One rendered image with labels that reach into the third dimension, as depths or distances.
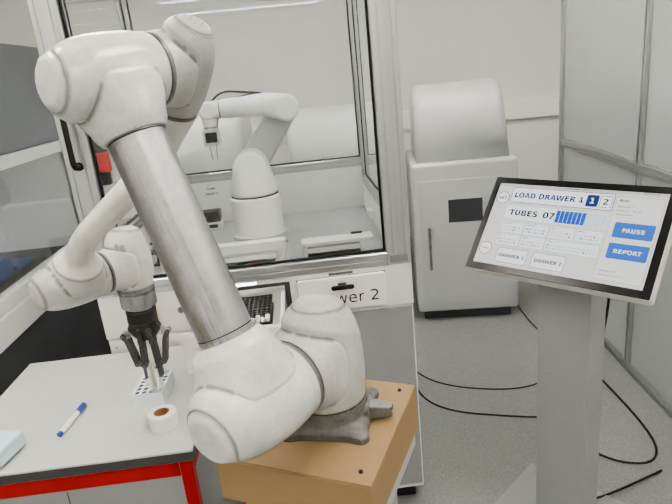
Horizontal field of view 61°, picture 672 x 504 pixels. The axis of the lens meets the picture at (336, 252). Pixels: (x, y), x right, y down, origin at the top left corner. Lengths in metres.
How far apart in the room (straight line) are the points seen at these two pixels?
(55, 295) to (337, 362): 0.64
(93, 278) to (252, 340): 0.52
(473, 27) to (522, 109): 0.78
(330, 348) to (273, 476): 0.27
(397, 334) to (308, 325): 0.93
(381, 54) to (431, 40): 3.23
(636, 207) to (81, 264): 1.37
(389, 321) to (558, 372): 0.55
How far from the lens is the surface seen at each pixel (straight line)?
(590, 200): 1.74
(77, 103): 0.98
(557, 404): 1.96
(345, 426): 1.19
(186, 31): 1.09
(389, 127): 1.79
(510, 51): 5.12
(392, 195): 1.82
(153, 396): 1.64
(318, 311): 1.08
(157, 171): 0.98
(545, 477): 2.14
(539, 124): 5.22
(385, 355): 2.00
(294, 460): 1.17
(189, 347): 1.60
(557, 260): 1.68
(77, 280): 1.37
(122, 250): 1.45
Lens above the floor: 1.56
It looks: 17 degrees down
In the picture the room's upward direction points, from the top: 6 degrees counter-clockwise
